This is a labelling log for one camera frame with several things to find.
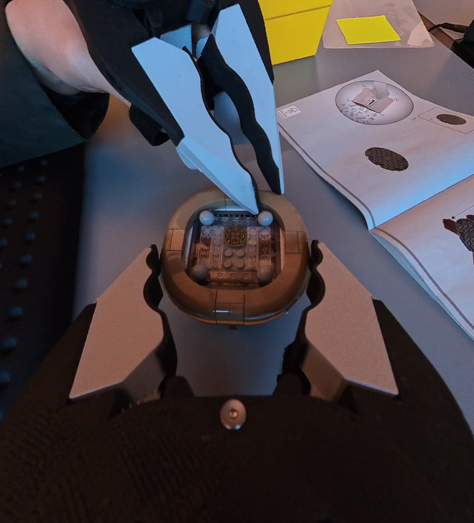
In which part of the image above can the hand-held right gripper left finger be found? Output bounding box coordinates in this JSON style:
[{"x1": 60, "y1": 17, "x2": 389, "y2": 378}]
[{"x1": 68, "y1": 245, "x2": 178, "y2": 400}]

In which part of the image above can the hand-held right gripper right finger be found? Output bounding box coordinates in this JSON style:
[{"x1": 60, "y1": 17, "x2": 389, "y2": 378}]
[{"x1": 276, "y1": 241, "x2": 399, "y2": 398}]

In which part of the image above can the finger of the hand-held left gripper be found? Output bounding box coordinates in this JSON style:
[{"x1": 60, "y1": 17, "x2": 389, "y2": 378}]
[
  {"x1": 201, "y1": 4, "x2": 284, "y2": 196},
  {"x1": 131, "y1": 24, "x2": 260, "y2": 214}
]

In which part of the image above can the yellow plastic bin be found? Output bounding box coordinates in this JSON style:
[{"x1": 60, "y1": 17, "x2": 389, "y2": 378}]
[{"x1": 257, "y1": 0, "x2": 332, "y2": 66}]

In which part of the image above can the brick-built plant pot model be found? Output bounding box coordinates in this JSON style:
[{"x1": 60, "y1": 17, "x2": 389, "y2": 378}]
[{"x1": 158, "y1": 189, "x2": 312, "y2": 328}]

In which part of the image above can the instruction booklet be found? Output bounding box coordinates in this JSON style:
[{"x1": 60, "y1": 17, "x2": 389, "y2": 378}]
[{"x1": 276, "y1": 69, "x2": 474, "y2": 365}]

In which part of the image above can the grey desk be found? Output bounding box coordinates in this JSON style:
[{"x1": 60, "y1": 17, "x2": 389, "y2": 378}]
[{"x1": 71, "y1": 13, "x2": 474, "y2": 479}]

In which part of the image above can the person's left hand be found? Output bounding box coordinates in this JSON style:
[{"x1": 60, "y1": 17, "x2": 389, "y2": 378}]
[{"x1": 4, "y1": 0, "x2": 111, "y2": 96}]

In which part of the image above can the black perforated chair armrest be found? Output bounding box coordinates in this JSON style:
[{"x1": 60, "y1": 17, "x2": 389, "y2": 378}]
[{"x1": 0, "y1": 158, "x2": 85, "y2": 459}]

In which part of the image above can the yellow paper note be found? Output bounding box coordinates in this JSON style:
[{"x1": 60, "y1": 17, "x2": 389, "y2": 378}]
[{"x1": 336, "y1": 14, "x2": 402, "y2": 44}]

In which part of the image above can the yellow card in sleeve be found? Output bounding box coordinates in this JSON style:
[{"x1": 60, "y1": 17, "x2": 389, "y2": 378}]
[{"x1": 322, "y1": 0, "x2": 435, "y2": 50}]

